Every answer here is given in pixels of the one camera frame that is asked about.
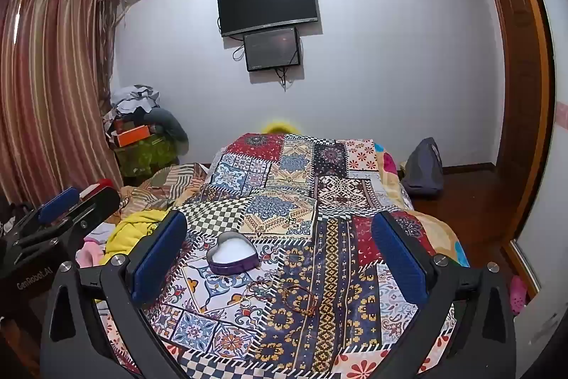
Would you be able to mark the pile of clothes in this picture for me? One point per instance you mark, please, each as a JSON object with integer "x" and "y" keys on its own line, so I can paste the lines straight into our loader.
{"x": 135, "y": 99}

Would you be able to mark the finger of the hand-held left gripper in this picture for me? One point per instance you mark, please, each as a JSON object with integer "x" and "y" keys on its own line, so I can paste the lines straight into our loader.
{"x": 57, "y": 203}
{"x": 95, "y": 206}

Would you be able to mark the wooden door frame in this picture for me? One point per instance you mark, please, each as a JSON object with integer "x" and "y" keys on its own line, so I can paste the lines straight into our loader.
{"x": 519, "y": 72}

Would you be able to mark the purple heart-shaped tin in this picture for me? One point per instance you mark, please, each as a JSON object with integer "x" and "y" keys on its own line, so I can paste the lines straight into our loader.
{"x": 230, "y": 268}

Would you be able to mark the yellow plush object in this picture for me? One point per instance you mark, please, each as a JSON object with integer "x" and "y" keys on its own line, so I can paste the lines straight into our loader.
{"x": 279, "y": 127}

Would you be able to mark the striped brown curtain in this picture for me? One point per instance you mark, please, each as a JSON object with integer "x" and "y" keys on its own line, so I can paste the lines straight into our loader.
{"x": 44, "y": 72}

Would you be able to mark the small black wall monitor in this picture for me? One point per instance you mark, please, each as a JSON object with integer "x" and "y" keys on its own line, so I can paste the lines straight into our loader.
{"x": 271, "y": 48}

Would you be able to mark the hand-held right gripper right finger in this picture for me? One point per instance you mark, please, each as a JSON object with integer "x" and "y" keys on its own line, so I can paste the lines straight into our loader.
{"x": 399, "y": 254}

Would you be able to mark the large black wall television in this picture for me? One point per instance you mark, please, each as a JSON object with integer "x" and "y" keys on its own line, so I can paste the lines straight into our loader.
{"x": 266, "y": 1}

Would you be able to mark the green patterned bag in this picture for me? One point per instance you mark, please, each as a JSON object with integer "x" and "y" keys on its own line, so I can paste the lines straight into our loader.
{"x": 146, "y": 157}

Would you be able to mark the orange box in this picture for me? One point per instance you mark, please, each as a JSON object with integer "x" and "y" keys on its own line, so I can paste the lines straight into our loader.
{"x": 133, "y": 135}

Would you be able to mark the grey bag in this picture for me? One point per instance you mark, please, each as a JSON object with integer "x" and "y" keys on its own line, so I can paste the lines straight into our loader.
{"x": 424, "y": 170}

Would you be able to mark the pink cloth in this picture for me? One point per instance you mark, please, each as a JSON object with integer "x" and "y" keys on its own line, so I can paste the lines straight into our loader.
{"x": 88, "y": 254}

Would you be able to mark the yellow cartoon blanket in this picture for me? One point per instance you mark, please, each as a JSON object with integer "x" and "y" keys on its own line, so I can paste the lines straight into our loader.
{"x": 128, "y": 232}

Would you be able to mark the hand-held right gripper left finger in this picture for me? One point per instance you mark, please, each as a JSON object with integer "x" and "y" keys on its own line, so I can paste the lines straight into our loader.
{"x": 159, "y": 254}

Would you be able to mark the colourful patchwork blanket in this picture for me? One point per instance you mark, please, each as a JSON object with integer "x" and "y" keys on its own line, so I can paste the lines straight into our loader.
{"x": 288, "y": 192}

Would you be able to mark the red box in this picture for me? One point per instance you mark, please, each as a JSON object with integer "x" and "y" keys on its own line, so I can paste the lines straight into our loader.
{"x": 104, "y": 183}

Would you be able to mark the brown striped cloth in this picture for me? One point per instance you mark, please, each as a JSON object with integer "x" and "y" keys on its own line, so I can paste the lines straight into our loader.
{"x": 164, "y": 183}

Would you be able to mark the pink slipper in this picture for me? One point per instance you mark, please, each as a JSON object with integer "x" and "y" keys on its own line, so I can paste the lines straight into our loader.
{"x": 518, "y": 294}

